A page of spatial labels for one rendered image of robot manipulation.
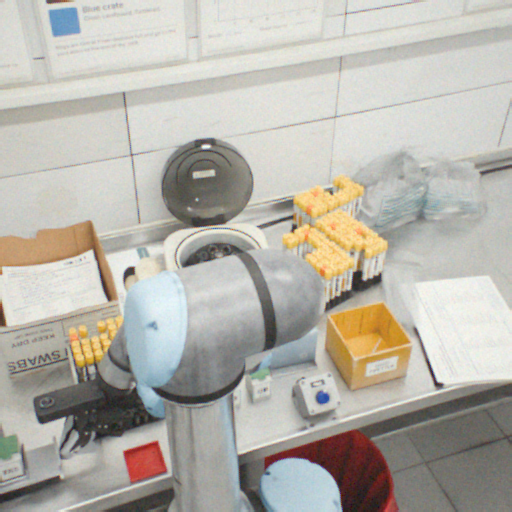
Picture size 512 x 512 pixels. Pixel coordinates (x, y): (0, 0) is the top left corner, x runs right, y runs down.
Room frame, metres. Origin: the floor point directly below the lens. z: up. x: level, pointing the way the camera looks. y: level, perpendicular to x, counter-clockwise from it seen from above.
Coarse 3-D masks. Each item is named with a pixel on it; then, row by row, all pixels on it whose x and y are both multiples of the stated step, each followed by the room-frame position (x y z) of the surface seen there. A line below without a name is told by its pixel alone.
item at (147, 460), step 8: (128, 448) 0.85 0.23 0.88; (136, 448) 0.85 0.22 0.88; (144, 448) 0.86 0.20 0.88; (152, 448) 0.86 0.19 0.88; (160, 448) 0.85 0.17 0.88; (128, 456) 0.84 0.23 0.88; (136, 456) 0.84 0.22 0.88; (144, 456) 0.84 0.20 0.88; (152, 456) 0.84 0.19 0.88; (160, 456) 0.84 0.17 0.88; (128, 464) 0.82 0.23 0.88; (136, 464) 0.82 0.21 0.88; (144, 464) 0.82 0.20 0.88; (152, 464) 0.82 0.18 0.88; (160, 464) 0.82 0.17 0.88; (136, 472) 0.80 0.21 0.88; (144, 472) 0.80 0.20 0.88; (152, 472) 0.80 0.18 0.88; (160, 472) 0.80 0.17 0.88; (136, 480) 0.79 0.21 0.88
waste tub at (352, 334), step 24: (336, 312) 1.13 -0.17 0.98; (360, 312) 1.14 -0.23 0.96; (384, 312) 1.15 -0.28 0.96; (336, 336) 1.08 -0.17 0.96; (360, 336) 1.15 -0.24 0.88; (384, 336) 1.14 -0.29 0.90; (408, 336) 1.06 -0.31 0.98; (336, 360) 1.07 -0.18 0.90; (360, 360) 1.00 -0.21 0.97; (384, 360) 1.02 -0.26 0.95; (408, 360) 1.04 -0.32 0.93; (360, 384) 1.01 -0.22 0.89
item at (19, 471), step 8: (16, 456) 0.78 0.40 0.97; (0, 464) 0.76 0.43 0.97; (8, 464) 0.76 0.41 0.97; (16, 464) 0.77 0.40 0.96; (0, 472) 0.76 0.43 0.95; (8, 472) 0.76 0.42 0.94; (16, 472) 0.77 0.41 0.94; (24, 472) 0.77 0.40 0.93; (0, 480) 0.76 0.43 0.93; (8, 480) 0.76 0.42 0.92
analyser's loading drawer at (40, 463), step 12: (48, 444) 0.84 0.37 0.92; (24, 456) 0.79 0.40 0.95; (36, 456) 0.81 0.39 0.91; (48, 456) 0.81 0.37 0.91; (24, 468) 0.77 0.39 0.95; (36, 468) 0.79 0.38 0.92; (48, 468) 0.79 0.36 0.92; (60, 468) 0.78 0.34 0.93; (12, 480) 0.76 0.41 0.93; (24, 480) 0.76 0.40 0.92; (36, 480) 0.77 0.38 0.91; (0, 492) 0.75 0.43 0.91
